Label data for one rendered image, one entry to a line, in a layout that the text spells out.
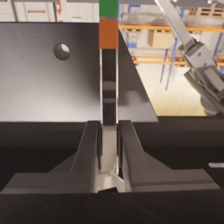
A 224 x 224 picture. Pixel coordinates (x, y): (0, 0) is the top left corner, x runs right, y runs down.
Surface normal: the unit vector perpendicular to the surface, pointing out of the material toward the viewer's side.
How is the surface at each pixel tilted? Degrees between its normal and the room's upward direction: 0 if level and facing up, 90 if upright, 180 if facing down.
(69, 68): 90
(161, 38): 90
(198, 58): 80
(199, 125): 90
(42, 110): 90
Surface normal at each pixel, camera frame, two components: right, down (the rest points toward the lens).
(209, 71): -0.15, 0.36
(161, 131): 0.03, 0.53
